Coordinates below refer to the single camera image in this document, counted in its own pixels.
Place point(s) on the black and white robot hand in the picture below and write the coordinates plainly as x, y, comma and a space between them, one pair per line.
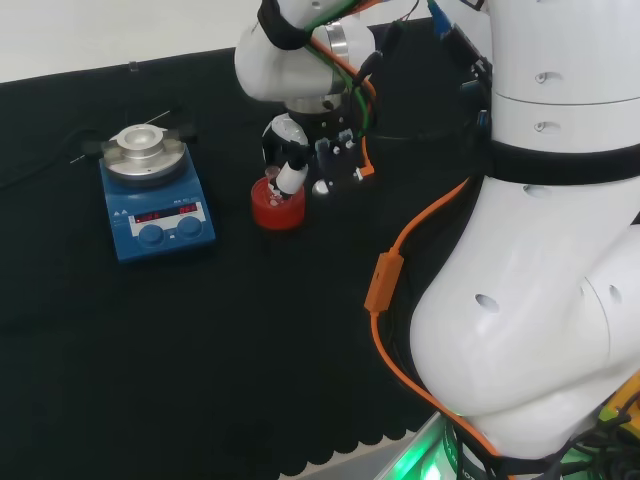
287, 132

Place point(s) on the clear round-bottom flask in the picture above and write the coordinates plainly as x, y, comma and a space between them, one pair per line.
272, 173

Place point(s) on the heater with blue base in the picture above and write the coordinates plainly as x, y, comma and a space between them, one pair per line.
150, 245

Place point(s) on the black bench cloth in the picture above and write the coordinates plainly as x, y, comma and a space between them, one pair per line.
200, 325

